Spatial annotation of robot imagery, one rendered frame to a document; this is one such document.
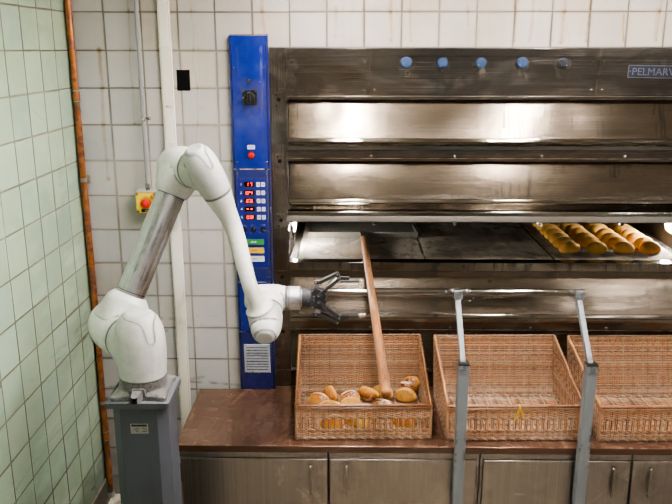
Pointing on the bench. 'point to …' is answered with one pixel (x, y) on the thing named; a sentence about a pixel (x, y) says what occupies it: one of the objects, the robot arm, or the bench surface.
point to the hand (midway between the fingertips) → (355, 298)
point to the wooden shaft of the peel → (376, 324)
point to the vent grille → (257, 358)
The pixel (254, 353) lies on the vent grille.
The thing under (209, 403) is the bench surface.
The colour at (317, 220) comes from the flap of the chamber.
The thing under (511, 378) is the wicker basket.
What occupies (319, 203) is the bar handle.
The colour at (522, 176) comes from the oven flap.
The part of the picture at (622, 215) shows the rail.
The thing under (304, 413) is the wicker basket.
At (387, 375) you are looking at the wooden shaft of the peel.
